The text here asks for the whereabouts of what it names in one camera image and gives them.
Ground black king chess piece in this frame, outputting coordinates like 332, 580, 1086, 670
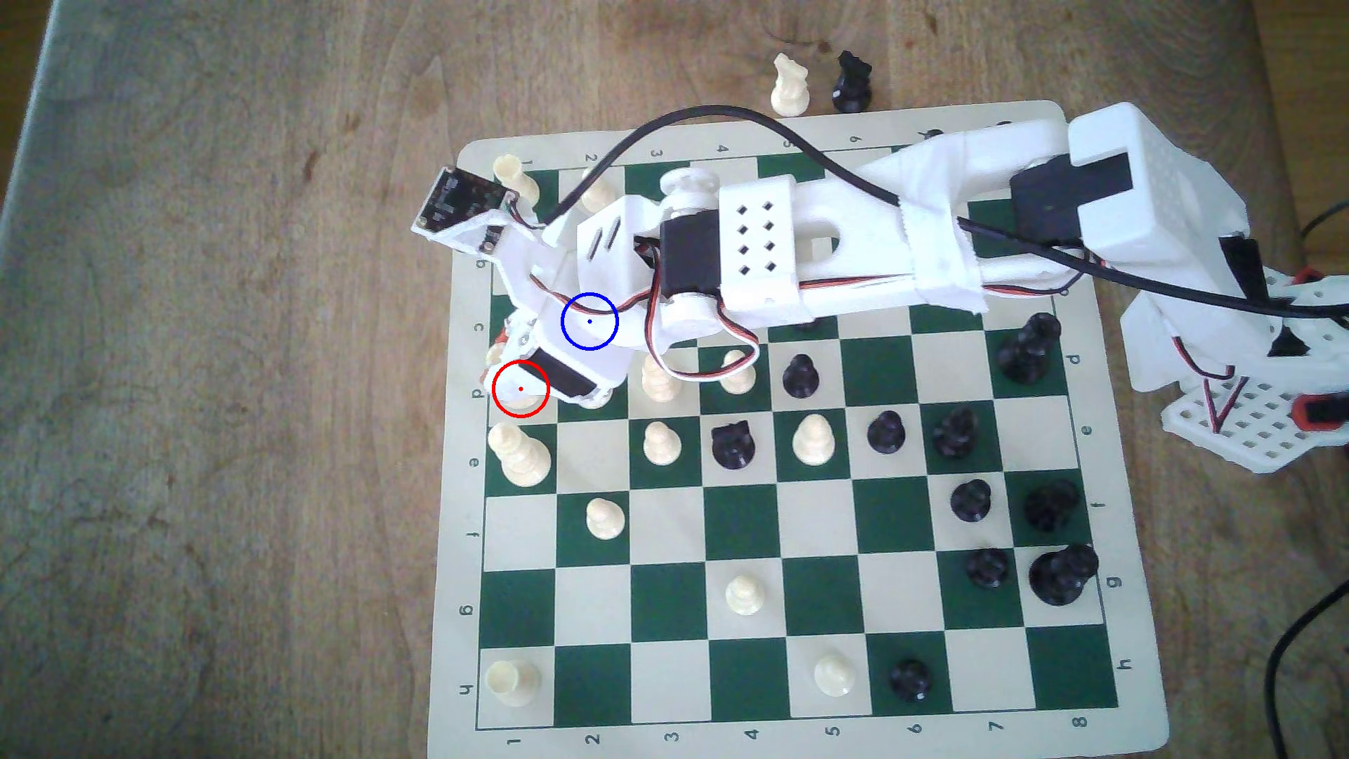
1029, 544, 1100, 607

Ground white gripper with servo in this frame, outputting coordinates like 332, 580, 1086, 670
483, 192, 665, 408

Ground black bishop chess piece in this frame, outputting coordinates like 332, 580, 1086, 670
932, 407, 979, 460

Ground black power cable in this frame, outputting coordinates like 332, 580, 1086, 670
1263, 595, 1349, 759

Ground black knight chess piece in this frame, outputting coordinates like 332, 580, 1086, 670
831, 51, 875, 114
711, 420, 757, 470

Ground white king chess piece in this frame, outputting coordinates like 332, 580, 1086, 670
485, 422, 554, 488

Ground white pawn e5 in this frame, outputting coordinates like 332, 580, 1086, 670
791, 413, 837, 467

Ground white perforated base plate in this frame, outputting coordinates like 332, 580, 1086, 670
1159, 374, 1349, 474

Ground red white black arm wire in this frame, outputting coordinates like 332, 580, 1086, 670
506, 195, 1092, 372

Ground black rook chess piece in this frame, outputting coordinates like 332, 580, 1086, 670
1024, 479, 1083, 535

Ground red black base servo wires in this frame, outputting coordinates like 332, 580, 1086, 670
1170, 337, 1250, 436

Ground black camera cable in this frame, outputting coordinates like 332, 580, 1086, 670
532, 103, 1349, 318

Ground white rook chess piece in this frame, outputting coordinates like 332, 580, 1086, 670
485, 660, 541, 708
493, 154, 542, 210

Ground red and black clamp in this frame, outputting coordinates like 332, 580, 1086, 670
1294, 390, 1349, 432

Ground white bishop chess piece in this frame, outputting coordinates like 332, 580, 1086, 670
641, 354, 683, 403

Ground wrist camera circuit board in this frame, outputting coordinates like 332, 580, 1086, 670
411, 167, 523, 257

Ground black queen chess piece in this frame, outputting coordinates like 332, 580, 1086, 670
997, 312, 1062, 384

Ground green and cream chessboard mat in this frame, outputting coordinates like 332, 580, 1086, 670
426, 100, 1171, 759

